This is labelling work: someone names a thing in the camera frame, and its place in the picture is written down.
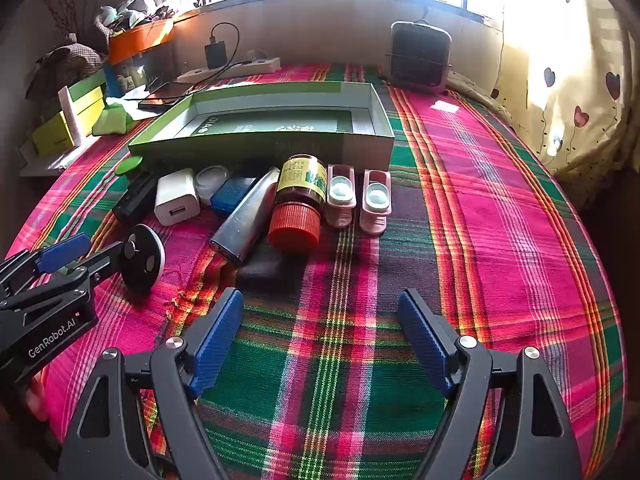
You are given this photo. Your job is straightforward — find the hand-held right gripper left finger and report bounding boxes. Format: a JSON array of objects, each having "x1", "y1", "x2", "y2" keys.
[{"x1": 60, "y1": 287, "x2": 246, "y2": 480}]

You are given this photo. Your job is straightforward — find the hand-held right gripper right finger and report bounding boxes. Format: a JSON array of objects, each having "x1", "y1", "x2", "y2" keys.
[{"x1": 397, "y1": 287, "x2": 583, "y2": 480}]

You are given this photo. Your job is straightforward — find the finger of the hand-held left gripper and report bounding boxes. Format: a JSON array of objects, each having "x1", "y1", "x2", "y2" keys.
[
  {"x1": 0, "y1": 232, "x2": 92, "y2": 295},
  {"x1": 10, "y1": 241, "x2": 132, "y2": 311}
]

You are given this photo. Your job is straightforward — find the black round disc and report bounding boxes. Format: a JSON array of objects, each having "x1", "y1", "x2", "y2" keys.
[{"x1": 120, "y1": 224, "x2": 167, "y2": 295}]

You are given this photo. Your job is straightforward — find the black rectangular device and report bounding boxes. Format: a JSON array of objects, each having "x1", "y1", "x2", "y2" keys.
[{"x1": 111, "y1": 170, "x2": 160, "y2": 227}]

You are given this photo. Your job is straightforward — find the white charger adapter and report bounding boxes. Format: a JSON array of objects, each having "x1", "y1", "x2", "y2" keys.
[{"x1": 154, "y1": 168, "x2": 202, "y2": 227}]

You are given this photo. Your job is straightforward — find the green and white knob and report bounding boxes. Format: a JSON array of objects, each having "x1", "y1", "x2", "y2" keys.
[{"x1": 114, "y1": 156, "x2": 145, "y2": 177}]

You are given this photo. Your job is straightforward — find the clear round container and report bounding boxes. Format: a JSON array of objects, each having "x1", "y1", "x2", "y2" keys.
[{"x1": 194, "y1": 166, "x2": 231, "y2": 206}]

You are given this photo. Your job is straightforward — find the blue translucent usb device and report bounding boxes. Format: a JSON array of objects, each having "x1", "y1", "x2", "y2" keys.
[{"x1": 210, "y1": 160, "x2": 273, "y2": 218}]

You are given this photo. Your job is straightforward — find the pink contact lens case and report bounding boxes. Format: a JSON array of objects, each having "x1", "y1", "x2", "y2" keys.
[
  {"x1": 359, "y1": 169, "x2": 392, "y2": 236},
  {"x1": 325, "y1": 163, "x2": 358, "y2": 228}
]

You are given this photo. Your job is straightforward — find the green cardboard box tray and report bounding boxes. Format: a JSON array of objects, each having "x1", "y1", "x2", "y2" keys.
[{"x1": 127, "y1": 81, "x2": 396, "y2": 173}]

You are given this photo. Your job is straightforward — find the brown bottle red cap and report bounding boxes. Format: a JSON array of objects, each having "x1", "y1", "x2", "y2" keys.
[{"x1": 267, "y1": 154, "x2": 328, "y2": 253}]

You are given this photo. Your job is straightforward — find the person's left hand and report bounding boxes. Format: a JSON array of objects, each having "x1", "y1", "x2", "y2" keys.
[{"x1": 22, "y1": 375, "x2": 53, "y2": 423}]

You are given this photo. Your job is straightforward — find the black cloth patch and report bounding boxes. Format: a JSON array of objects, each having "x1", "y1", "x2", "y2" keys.
[{"x1": 236, "y1": 247, "x2": 296, "y2": 291}]

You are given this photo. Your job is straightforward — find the pink green plaid blanket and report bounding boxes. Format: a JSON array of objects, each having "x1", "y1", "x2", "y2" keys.
[{"x1": 7, "y1": 62, "x2": 626, "y2": 480}]

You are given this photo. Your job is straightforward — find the yellow box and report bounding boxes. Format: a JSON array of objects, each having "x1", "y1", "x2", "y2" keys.
[{"x1": 31, "y1": 110, "x2": 76, "y2": 157}]

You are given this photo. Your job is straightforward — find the white flat slab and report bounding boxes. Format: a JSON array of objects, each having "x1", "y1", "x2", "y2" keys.
[{"x1": 59, "y1": 86, "x2": 85, "y2": 145}]

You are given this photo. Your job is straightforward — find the green tissue pack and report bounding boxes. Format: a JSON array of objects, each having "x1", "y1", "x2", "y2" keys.
[{"x1": 92, "y1": 100, "x2": 133, "y2": 136}]

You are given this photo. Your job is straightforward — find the green cardboard carton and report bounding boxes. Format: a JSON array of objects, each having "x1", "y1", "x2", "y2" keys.
[{"x1": 42, "y1": 75, "x2": 108, "y2": 136}]

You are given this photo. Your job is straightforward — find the white tissue paper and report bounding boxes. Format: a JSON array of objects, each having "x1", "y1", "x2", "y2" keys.
[{"x1": 107, "y1": 87, "x2": 161, "y2": 121}]

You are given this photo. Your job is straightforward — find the black smartphone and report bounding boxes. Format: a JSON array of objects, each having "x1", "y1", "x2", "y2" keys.
[{"x1": 137, "y1": 81, "x2": 198, "y2": 112}]

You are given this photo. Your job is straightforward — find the brown checked cloth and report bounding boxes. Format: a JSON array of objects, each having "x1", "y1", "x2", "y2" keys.
[{"x1": 25, "y1": 42, "x2": 106, "y2": 103}]

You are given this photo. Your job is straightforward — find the orange box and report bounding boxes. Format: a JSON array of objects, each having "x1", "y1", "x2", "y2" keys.
[{"x1": 107, "y1": 19, "x2": 176, "y2": 65}]

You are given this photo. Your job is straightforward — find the black charger plug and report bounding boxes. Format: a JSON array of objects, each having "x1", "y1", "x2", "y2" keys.
[{"x1": 204, "y1": 42, "x2": 228, "y2": 70}]

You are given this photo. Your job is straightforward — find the white power strip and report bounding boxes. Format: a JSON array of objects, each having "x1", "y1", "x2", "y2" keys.
[{"x1": 176, "y1": 55, "x2": 282, "y2": 85}]

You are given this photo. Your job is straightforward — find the small grey desk heater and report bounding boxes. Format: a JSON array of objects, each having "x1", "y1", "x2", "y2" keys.
[{"x1": 382, "y1": 20, "x2": 453, "y2": 95}]

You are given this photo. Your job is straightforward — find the cream curtain with hearts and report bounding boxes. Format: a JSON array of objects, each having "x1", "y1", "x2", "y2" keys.
[{"x1": 492, "y1": 0, "x2": 636, "y2": 191}]

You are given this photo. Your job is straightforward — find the black charging cable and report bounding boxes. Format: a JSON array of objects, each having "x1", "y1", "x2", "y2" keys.
[{"x1": 170, "y1": 22, "x2": 253, "y2": 106}]

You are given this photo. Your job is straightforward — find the black strap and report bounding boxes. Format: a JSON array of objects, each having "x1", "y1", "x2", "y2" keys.
[{"x1": 419, "y1": 0, "x2": 446, "y2": 23}]

